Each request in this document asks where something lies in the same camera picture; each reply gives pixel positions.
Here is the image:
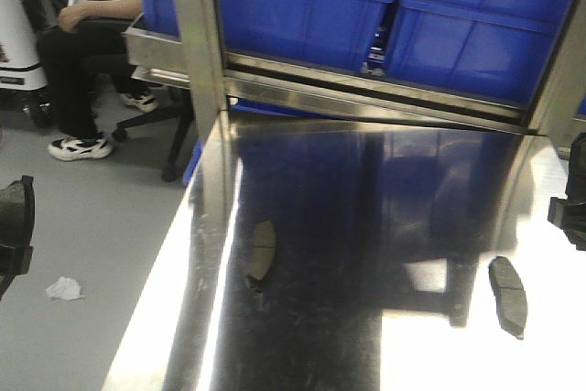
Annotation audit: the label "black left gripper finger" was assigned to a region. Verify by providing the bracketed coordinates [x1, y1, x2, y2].
[0, 244, 34, 298]

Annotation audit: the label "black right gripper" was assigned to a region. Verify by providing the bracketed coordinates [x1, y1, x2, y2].
[548, 132, 585, 251]

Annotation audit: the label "dark brake pad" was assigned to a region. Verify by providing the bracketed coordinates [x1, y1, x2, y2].
[1, 175, 36, 248]
[244, 221, 277, 293]

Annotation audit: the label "dark brake pad edge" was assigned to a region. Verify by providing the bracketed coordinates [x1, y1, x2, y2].
[488, 255, 528, 340]

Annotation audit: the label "crumpled white paper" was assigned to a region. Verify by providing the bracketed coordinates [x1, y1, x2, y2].
[45, 277, 85, 301]

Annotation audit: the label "white black sneaker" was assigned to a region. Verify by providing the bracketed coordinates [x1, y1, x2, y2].
[119, 91, 158, 114]
[48, 137, 114, 162]

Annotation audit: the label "seated person black trousers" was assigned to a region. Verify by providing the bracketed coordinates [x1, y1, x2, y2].
[37, 0, 143, 139]

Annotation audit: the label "large blue crate right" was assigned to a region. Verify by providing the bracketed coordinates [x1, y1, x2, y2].
[385, 0, 572, 105]

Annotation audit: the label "large blue crate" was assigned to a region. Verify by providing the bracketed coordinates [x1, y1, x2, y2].
[385, 0, 572, 105]
[142, 0, 395, 72]

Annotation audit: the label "black office chair base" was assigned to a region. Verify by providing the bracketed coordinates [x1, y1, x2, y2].
[111, 81, 199, 182]

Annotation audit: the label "large blue crate left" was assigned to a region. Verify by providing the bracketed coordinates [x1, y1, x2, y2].
[142, 0, 395, 72]

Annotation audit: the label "stainless steel upright post right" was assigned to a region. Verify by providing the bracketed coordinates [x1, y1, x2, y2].
[523, 0, 585, 158]

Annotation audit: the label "stainless steel upright post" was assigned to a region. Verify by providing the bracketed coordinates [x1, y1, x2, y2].
[174, 0, 227, 144]
[523, 0, 585, 158]

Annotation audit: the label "stainless steel upright post left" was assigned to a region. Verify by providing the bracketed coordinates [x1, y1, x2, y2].
[174, 0, 227, 144]

